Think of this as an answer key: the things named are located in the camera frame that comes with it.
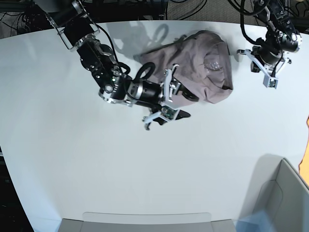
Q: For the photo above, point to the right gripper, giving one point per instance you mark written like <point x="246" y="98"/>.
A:
<point x="147" y="94"/>

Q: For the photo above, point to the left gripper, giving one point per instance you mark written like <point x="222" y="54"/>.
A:
<point x="265" y="57"/>

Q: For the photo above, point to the mauve T-shirt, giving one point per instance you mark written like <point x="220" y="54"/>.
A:
<point x="204" y="65"/>

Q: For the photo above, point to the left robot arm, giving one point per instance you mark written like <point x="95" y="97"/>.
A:
<point x="281" y="35"/>

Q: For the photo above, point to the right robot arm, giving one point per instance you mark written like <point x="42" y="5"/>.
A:
<point x="78" y="32"/>

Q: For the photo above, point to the orange object at edge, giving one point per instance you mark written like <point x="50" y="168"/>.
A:
<point x="303" y="167"/>

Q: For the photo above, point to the grey plastic bin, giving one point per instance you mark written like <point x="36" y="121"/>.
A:
<point x="283" y="203"/>

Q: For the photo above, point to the blue translucent object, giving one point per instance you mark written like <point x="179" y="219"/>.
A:
<point x="253" y="221"/>

